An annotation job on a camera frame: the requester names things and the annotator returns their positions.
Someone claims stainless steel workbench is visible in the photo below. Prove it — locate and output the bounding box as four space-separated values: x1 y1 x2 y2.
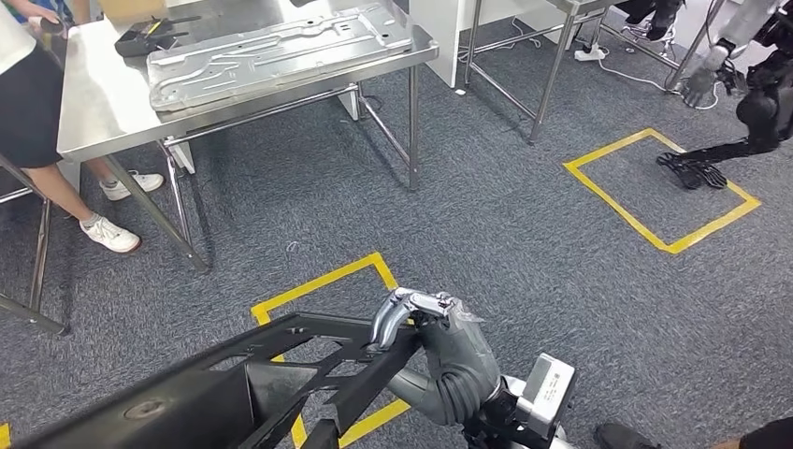
56 0 440 274
463 0 726 147

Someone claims steel tube frame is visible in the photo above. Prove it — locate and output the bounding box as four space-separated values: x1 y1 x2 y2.
0 153 70 337

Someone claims yellow floor tape square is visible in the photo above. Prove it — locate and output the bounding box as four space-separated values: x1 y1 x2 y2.
562 127 762 256
251 252 414 449

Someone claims black humanoid robot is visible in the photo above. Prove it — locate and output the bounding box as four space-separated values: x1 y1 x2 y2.
655 0 793 192

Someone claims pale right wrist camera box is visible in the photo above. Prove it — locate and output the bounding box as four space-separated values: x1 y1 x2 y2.
517 353 577 440

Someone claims white cabinet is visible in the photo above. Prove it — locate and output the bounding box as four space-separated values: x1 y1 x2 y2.
409 0 559 89

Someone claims brown cardboard box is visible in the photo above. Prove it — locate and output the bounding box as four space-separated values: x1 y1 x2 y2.
97 0 169 20

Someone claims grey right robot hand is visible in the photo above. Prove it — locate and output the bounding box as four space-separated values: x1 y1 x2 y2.
369 286 502 427

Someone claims white floor cable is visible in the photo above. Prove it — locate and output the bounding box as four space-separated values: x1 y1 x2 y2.
594 56 723 113

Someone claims long black plastic part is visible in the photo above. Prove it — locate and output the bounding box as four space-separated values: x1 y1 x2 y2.
12 312 423 449

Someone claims black remote controller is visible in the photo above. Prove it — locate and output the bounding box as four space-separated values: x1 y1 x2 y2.
114 15 203 59

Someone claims person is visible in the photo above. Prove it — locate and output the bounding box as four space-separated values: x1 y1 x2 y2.
0 0 166 255

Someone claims black round roll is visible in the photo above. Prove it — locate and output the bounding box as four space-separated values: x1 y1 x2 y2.
27 15 66 36

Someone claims white power strip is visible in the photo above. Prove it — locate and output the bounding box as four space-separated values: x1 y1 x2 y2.
572 43 609 64

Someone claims stamped grey metal plate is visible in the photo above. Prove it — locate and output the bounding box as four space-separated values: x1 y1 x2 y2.
146 2 415 114

